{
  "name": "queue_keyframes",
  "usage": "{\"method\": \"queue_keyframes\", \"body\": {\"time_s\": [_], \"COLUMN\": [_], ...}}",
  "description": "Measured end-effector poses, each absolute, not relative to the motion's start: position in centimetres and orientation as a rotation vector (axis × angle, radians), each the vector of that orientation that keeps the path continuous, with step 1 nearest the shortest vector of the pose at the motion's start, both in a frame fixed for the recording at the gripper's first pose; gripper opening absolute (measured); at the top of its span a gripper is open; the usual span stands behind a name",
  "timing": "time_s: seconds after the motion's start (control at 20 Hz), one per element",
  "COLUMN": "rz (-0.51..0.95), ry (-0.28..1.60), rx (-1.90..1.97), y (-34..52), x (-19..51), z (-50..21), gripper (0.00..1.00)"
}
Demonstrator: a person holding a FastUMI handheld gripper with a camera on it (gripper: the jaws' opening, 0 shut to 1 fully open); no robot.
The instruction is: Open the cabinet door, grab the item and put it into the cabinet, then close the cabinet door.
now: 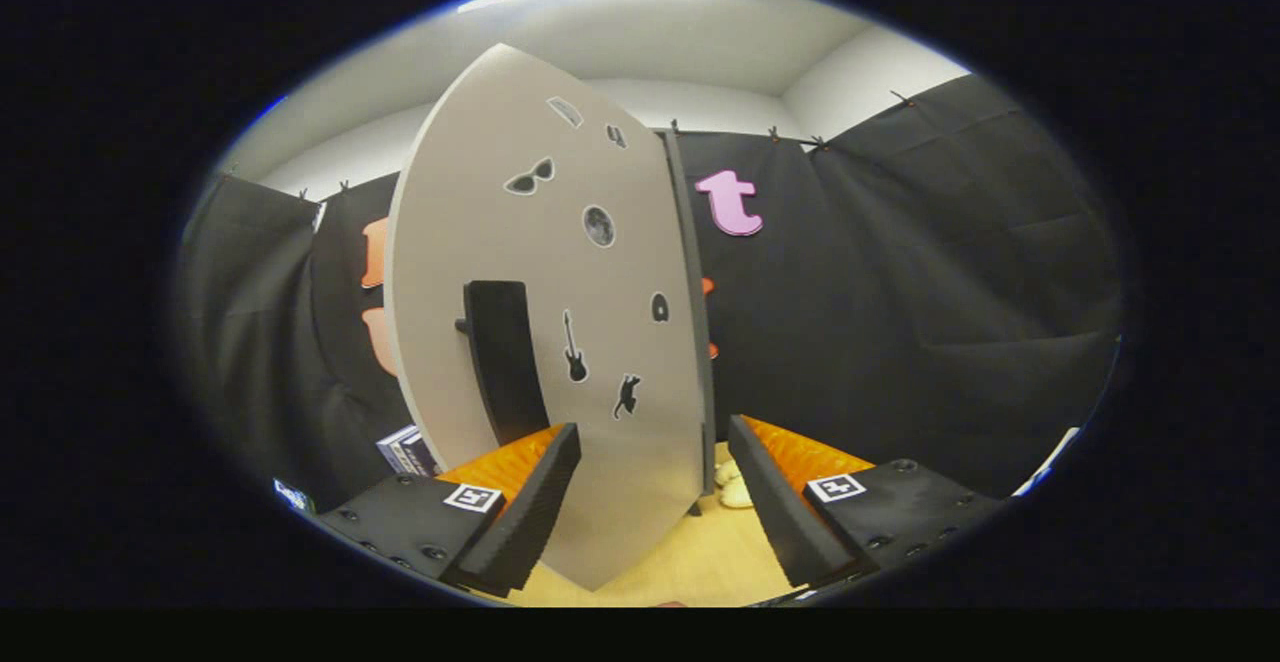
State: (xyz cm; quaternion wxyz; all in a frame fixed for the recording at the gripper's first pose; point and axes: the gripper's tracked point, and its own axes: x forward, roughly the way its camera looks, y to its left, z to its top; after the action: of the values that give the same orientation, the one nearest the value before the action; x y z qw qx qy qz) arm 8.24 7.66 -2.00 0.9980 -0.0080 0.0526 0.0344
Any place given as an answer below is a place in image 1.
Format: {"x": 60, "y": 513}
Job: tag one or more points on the grey cabinet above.
{"x": 695, "y": 272}

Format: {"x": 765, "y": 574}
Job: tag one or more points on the yellow plush toy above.
{"x": 737, "y": 492}

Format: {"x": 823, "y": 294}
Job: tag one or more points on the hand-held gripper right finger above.
{"x": 775, "y": 502}

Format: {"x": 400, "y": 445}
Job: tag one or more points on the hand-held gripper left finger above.
{"x": 535, "y": 502}

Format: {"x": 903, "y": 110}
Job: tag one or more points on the ceiling light panel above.
{"x": 490, "y": 3}

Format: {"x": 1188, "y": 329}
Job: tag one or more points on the black backdrop cloth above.
{"x": 900, "y": 292}

